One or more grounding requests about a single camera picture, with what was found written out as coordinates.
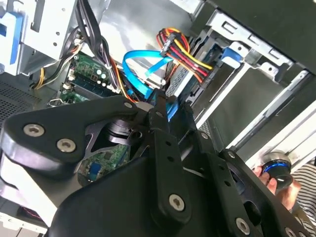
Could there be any hard disk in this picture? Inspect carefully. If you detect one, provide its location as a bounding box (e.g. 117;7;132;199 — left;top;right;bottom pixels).
164;41;245;104

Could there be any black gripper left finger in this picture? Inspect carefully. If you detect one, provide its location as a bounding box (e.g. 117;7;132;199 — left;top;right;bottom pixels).
0;90;192;229

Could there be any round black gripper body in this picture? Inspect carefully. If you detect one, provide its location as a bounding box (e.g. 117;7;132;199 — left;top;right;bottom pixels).
48;157;230;237

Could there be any bare person hand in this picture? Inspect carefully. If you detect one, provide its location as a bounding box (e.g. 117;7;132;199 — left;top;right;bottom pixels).
253;165;302;210

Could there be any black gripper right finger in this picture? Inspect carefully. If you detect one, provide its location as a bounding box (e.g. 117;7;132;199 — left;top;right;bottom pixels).
182;102;316;237

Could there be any blue data wire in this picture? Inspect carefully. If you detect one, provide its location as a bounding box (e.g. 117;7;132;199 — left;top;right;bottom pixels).
122;50;178;122

